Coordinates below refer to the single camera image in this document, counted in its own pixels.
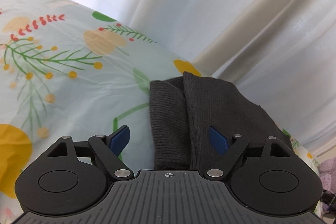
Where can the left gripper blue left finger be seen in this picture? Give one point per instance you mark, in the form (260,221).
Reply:
(115,142)

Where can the white sheer curtain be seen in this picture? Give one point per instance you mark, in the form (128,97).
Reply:
(280,53)

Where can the purple teddy bear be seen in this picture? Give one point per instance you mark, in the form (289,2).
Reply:
(327,174)

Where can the floral bed sheet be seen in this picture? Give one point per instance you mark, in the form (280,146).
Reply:
(69,73)

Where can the dark grey ribbed sweater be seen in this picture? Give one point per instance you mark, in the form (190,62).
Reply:
(183,109)

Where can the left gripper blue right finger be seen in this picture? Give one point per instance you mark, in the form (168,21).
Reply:
(222,142)

